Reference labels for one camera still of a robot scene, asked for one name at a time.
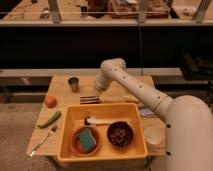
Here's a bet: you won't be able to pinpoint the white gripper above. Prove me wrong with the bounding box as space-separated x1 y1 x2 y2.
95 72 110 92

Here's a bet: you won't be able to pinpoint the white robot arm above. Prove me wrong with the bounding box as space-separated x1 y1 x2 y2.
95 58 213 171

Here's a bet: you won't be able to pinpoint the small metal cup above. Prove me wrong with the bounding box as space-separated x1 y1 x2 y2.
68 77 79 93

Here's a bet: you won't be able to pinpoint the yellow banana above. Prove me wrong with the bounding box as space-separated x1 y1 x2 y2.
124 95 140 103

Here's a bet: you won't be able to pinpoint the wooden table board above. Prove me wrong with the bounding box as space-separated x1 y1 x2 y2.
36 76 165 156

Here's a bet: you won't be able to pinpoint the blue grey cloth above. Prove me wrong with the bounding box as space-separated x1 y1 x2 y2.
139 107 155 117

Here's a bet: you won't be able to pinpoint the yellow plastic tub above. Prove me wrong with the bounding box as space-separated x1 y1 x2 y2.
57 103 148 162

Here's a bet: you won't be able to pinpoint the orange round fruit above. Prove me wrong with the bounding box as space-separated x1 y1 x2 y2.
44 95 57 108

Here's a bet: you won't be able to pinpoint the green okra pod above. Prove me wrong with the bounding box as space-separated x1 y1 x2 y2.
37 111 62 129

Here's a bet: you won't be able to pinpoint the dark bowl with beans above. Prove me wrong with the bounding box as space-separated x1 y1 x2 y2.
107 121 134 147

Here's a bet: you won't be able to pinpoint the teal sponge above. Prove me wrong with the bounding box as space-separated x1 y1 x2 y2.
78 128 97 153

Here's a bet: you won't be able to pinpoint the orange plate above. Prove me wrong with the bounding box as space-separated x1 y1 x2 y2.
69 126 101 157

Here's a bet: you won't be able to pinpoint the white round lid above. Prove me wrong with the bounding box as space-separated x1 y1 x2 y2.
144 127 162 145

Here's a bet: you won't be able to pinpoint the white handled brush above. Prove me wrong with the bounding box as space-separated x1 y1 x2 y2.
84 117 126 125

